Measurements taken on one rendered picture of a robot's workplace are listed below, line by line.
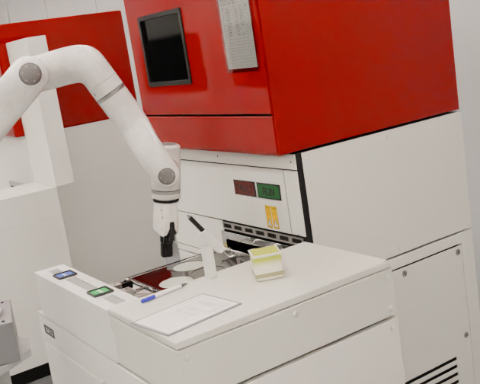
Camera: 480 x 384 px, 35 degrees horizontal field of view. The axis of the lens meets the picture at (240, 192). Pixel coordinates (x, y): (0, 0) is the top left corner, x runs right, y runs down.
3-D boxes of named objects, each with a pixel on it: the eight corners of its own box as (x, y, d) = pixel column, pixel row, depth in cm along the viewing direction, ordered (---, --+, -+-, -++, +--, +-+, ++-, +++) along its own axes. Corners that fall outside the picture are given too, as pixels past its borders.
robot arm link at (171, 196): (147, 186, 223) (147, 196, 223) (156, 193, 215) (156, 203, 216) (174, 184, 226) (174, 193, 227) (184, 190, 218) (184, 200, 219)
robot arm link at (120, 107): (121, 86, 201) (188, 178, 209) (123, 81, 216) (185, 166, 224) (94, 106, 201) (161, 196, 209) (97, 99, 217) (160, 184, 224)
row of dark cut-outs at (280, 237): (224, 228, 257) (223, 220, 257) (305, 246, 221) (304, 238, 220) (222, 228, 257) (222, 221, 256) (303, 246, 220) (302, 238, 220)
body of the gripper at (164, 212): (148, 193, 224) (148, 229, 226) (159, 200, 215) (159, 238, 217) (172, 190, 227) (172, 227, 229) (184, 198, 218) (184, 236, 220)
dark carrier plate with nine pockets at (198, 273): (225, 249, 251) (225, 247, 251) (288, 266, 222) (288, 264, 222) (131, 280, 233) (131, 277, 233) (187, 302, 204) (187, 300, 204)
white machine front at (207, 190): (183, 246, 291) (165, 143, 283) (319, 286, 223) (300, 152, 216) (176, 248, 290) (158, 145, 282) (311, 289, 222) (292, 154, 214)
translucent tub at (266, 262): (280, 269, 197) (276, 244, 196) (285, 277, 190) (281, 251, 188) (251, 274, 196) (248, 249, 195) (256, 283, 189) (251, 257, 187)
